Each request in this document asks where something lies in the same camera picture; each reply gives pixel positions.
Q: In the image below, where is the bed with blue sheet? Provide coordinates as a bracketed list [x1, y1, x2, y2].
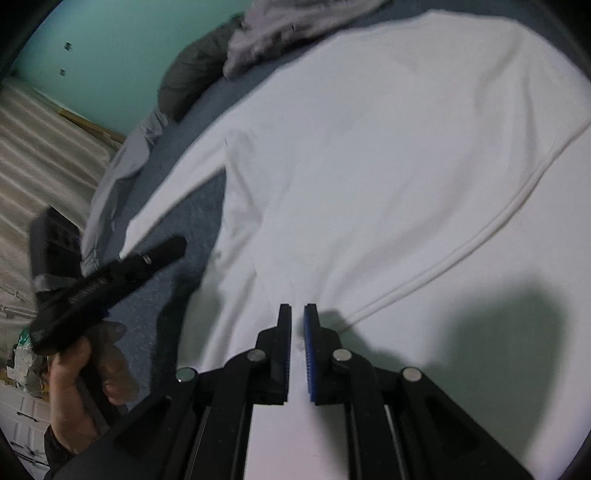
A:
[78, 0, 435, 416]

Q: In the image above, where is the lilac grey garment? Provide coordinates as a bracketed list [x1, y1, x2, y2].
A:
[223, 0, 393, 78]

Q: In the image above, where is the crumpled plastic packaging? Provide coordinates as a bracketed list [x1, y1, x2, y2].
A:
[7, 323, 51, 393]

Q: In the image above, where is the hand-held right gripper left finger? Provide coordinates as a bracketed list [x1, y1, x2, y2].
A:
[51, 303, 293, 480]

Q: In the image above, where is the white cabinet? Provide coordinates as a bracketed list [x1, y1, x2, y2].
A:
[0, 383, 51, 467]

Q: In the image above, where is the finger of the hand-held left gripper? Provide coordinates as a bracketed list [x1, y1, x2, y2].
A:
[121, 236, 188, 273]

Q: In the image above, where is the white long-sleeve shirt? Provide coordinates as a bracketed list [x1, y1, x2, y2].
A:
[119, 9, 591, 480]

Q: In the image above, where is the light grey bed sheet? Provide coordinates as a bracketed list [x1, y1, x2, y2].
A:
[79, 108, 169, 278]

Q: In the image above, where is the dark grey rolled duvet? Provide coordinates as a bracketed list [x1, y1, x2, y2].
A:
[158, 14, 245, 123]

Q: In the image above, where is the beige striped curtain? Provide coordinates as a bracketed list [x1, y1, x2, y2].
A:
[0, 76, 125, 324]

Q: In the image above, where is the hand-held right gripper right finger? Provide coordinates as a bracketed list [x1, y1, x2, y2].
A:
[303, 303, 532, 480]

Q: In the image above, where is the person's left hand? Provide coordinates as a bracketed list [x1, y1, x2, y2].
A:
[48, 320, 139, 455]

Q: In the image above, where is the person's left forearm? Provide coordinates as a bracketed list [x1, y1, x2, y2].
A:
[44, 425, 79, 476]

